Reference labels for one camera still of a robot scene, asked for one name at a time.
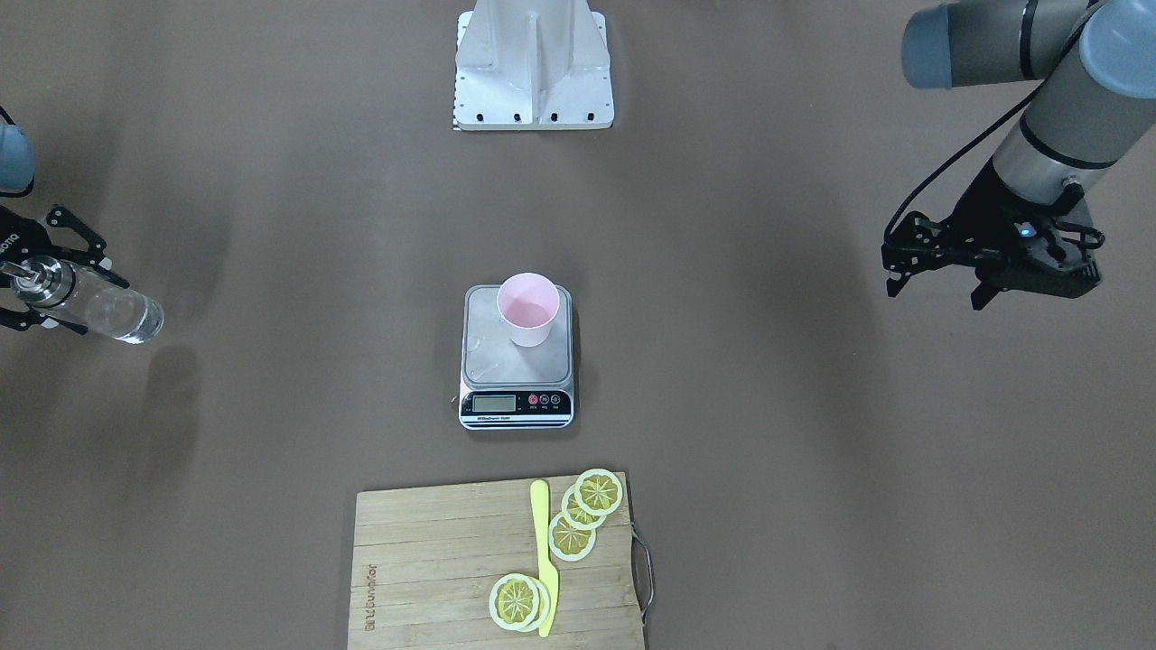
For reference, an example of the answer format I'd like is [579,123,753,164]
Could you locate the silver digital kitchen scale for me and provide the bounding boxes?
[458,285,577,433]

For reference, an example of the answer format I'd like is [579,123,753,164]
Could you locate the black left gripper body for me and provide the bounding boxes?
[944,162,1104,311]

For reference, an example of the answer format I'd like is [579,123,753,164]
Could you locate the yellow plastic knife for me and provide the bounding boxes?
[529,478,560,638]

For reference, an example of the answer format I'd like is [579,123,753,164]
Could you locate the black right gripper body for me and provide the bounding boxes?
[1,206,55,264]

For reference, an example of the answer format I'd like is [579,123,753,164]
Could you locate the lemon slice far end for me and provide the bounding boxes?
[488,573,538,631]

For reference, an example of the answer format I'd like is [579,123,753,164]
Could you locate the clear glass sauce bottle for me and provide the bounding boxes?
[3,254,164,344]

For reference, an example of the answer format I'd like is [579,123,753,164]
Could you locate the wooden cutting board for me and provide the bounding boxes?
[347,478,652,649]

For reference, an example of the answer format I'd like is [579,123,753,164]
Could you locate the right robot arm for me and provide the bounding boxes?
[1,110,128,337]

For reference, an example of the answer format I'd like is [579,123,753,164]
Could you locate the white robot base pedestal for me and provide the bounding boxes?
[452,1,615,132]

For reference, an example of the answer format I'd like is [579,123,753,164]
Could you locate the lemon slice middle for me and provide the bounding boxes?
[561,485,607,531]

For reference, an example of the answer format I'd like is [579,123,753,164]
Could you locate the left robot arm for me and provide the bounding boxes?
[881,1,1155,310]

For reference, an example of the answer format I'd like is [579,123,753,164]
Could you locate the pink plastic cup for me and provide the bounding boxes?
[496,272,561,348]

